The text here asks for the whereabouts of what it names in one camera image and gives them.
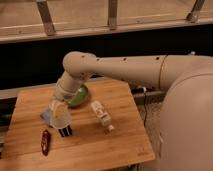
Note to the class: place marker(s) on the white small bottle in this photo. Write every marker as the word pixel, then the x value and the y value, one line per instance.
pixel 102 115

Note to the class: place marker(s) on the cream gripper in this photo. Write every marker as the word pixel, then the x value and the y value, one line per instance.
pixel 58 109

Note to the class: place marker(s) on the left metal railing post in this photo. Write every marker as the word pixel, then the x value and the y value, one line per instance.
pixel 46 18

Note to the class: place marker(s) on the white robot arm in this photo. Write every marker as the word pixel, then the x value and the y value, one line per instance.
pixel 186 118

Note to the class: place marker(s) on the green ceramic bowl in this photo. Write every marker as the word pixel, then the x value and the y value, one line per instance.
pixel 79 98

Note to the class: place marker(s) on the blue crumpled cloth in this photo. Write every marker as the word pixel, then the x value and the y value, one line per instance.
pixel 46 117

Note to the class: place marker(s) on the middle metal railing post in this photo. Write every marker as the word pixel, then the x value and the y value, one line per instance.
pixel 112 14

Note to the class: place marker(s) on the right metal railing post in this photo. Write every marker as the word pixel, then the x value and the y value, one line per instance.
pixel 193 15

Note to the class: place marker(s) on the metal railing post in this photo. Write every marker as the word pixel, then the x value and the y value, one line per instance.
pixel 46 18
pixel 112 14
pixel 193 15

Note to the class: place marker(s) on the wooden cutting board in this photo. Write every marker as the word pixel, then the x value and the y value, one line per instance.
pixel 89 148

